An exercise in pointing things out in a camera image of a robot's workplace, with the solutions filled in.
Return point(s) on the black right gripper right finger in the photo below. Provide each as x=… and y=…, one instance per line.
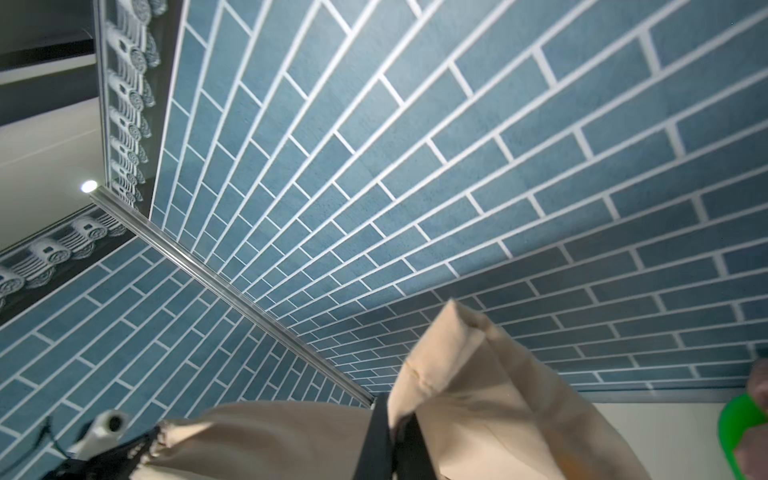
x=411, y=459

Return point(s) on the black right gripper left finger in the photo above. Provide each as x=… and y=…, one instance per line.
x=376, y=457

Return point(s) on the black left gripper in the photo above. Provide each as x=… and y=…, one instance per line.
x=116, y=463

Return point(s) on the beige drawstring shorts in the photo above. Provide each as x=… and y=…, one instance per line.
x=488, y=409

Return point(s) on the green plastic basket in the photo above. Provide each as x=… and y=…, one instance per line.
x=737, y=417

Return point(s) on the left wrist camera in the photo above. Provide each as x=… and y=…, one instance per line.
x=103, y=433

